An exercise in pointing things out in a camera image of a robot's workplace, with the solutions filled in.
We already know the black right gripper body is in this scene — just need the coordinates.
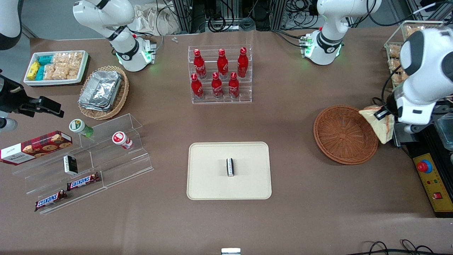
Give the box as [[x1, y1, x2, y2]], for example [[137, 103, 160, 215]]
[[0, 73, 36, 117]]

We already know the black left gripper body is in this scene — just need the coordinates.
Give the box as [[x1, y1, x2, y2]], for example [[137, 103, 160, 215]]
[[385, 89, 400, 123]]

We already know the triangle sandwich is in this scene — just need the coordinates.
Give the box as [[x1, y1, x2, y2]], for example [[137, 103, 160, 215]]
[[359, 105, 395, 144]]

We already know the round brown wicker basket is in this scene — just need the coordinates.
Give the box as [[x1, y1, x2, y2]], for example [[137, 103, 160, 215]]
[[313, 105, 379, 165]]

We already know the silver foil tray stack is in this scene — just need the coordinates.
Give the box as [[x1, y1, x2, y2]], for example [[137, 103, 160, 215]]
[[79, 70, 122, 112]]

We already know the oval light wicker basket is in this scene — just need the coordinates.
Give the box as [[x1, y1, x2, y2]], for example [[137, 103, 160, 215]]
[[78, 66, 130, 120]]

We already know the beige plastic serving tray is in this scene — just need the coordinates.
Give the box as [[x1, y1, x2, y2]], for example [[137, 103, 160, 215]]
[[187, 142, 272, 200]]

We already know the white rectangular snack bin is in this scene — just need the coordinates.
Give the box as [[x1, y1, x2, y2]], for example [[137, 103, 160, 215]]
[[24, 51, 88, 86]]

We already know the yellow snack packet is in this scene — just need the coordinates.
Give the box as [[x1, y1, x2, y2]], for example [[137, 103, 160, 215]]
[[27, 62, 40, 80]]

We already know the green lidded cup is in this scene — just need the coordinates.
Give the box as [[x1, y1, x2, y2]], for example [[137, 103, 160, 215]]
[[69, 119, 94, 138]]

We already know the red tartan cookie box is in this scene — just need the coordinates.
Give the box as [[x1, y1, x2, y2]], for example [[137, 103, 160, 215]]
[[0, 130, 73, 166]]

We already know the red lidded cup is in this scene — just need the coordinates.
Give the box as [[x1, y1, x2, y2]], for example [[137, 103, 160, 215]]
[[112, 131, 133, 149]]

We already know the brown Snickers chocolate bar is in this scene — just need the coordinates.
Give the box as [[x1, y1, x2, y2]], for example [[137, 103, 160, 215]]
[[67, 172, 101, 191], [34, 190, 68, 212]]

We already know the clear acrylic stepped display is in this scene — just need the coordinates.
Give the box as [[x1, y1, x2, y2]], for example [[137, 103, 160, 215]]
[[12, 113, 155, 215]]

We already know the yellow black control box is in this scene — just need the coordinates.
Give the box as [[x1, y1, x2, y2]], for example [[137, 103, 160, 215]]
[[412, 152, 453, 217]]

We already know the white crumpled cloth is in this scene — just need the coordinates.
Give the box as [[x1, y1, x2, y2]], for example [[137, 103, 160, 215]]
[[133, 2, 177, 36]]

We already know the clear acrylic bottle rack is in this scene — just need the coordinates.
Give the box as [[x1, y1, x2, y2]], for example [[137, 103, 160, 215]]
[[188, 45, 253, 104]]

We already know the red cola bottle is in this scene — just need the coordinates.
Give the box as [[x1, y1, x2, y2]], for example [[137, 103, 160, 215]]
[[191, 73, 204, 100], [237, 47, 249, 78], [211, 72, 224, 99], [193, 49, 206, 79], [217, 49, 229, 79], [228, 72, 240, 99]]

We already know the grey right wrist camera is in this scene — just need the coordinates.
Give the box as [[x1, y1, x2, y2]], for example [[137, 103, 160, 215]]
[[0, 118, 17, 132]]

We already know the white wire basket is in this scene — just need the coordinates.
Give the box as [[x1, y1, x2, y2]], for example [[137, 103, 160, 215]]
[[384, 20, 453, 90]]

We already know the black floor cable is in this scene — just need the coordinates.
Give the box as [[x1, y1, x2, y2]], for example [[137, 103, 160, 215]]
[[349, 239, 453, 255]]

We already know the aluminium frame structure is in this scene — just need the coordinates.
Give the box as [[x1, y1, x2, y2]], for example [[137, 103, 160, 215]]
[[172, 0, 319, 34]]

